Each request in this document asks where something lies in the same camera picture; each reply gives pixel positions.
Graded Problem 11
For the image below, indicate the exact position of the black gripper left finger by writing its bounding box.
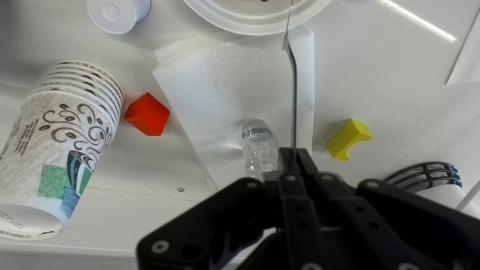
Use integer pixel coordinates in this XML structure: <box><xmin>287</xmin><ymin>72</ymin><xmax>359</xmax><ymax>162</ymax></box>
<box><xmin>135</xmin><ymin>147</ymin><xmax>321</xmax><ymax>270</ymax></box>

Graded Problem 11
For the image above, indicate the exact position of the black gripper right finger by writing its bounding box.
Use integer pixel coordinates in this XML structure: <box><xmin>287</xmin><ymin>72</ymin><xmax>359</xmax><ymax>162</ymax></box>
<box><xmin>296</xmin><ymin>147</ymin><xmax>480</xmax><ymax>270</ymax></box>

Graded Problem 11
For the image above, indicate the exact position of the metal spoon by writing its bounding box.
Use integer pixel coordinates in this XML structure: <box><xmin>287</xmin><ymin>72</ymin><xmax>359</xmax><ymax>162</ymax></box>
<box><xmin>281</xmin><ymin>0</ymin><xmax>300</xmax><ymax>152</ymax></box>

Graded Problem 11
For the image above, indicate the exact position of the white bowl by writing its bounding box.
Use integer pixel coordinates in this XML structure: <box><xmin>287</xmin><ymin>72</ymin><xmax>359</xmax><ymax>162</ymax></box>
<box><xmin>182</xmin><ymin>0</ymin><xmax>335</xmax><ymax>38</ymax></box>

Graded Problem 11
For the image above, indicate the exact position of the clear pump bottle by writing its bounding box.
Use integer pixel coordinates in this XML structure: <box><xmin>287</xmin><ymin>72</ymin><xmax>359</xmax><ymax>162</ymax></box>
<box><xmin>240</xmin><ymin>119</ymin><xmax>279</xmax><ymax>179</ymax></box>

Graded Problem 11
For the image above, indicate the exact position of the yellow block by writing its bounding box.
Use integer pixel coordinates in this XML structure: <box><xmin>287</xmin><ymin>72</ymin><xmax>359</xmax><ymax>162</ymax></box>
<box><xmin>326</xmin><ymin>117</ymin><xmax>374</xmax><ymax>162</ymax></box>

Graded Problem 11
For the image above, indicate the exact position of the folded white paper towel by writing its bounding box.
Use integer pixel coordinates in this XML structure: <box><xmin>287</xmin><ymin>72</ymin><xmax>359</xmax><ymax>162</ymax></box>
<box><xmin>152</xmin><ymin>27</ymin><xmax>317</xmax><ymax>189</ymax></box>

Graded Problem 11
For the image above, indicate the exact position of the red block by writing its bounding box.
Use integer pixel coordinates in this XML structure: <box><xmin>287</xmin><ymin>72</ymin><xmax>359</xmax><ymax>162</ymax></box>
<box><xmin>123</xmin><ymin>92</ymin><xmax>171</xmax><ymax>138</ymax></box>

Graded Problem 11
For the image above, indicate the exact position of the white paper sheet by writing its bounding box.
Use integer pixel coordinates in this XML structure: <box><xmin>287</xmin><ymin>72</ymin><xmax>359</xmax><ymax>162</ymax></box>
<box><xmin>444</xmin><ymin>9</ymin><xmax>480</xmax><ymax>87</ymax></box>

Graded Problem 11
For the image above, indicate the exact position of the printed paper cup stack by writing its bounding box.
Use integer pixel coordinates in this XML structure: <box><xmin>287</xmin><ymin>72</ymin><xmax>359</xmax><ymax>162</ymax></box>
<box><xmin>0</xmin><ymin>59</ymin><xmax>126</xmax><ymax>240</ymax></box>

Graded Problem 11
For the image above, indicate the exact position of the small white pod cup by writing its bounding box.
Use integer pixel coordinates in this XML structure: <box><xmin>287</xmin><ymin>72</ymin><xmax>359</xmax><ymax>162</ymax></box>
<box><xmin>86</xmin><ymin>0</ymin><xmax>153</xmax><ymax>36</ymax></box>

